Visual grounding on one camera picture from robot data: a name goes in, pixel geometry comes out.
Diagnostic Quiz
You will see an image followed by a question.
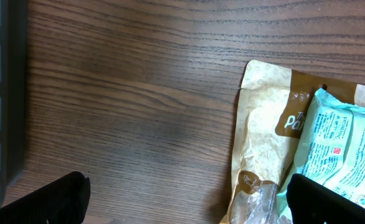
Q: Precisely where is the grey plastic mesh basket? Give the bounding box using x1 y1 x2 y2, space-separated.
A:
0 0 28 207

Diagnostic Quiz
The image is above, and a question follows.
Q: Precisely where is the green wet wipes pack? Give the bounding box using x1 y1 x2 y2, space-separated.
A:
277 89 365 219

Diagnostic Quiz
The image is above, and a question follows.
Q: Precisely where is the brown Pantree bag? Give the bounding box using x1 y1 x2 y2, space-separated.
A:
222 60 365 223

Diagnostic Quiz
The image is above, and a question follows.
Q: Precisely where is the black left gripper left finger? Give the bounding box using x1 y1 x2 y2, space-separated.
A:
0 171 91 224

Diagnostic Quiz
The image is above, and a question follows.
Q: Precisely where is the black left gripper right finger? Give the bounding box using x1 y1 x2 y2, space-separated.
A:
287 174 365 224

